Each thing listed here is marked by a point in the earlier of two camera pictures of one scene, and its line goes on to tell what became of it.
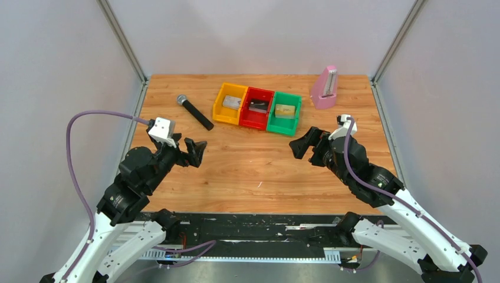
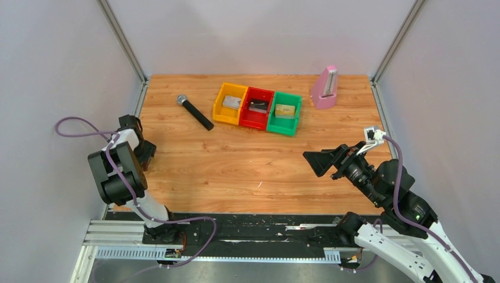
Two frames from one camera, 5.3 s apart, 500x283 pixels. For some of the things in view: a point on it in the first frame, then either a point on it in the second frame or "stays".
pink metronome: [324, 88] stays
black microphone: [181, 99] stays
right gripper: [311, 138] to [319, 161]
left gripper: [196, 149] to [150, 151]
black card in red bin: [259, 105] stays
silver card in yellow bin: [232, 102] stays
